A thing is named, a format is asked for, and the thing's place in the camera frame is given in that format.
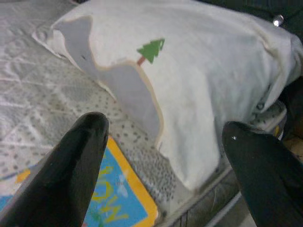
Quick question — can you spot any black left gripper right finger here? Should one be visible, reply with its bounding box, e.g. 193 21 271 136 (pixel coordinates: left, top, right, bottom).
222 121 303 227

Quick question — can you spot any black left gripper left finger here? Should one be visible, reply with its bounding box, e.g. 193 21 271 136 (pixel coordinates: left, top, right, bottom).
0 112 109 227

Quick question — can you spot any white pillow with tree print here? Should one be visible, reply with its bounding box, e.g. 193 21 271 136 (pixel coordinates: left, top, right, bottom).
33 0 303 192

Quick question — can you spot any blue yellow-edged children's book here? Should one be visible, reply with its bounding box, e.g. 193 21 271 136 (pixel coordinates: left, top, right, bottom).
0 136 159 227

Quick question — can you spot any grey quilted mattress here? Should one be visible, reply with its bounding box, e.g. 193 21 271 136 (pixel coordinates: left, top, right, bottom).
0 0 288 227

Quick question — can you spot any black tufted headboard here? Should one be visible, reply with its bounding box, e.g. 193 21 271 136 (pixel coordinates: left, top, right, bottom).
198 0 303 142

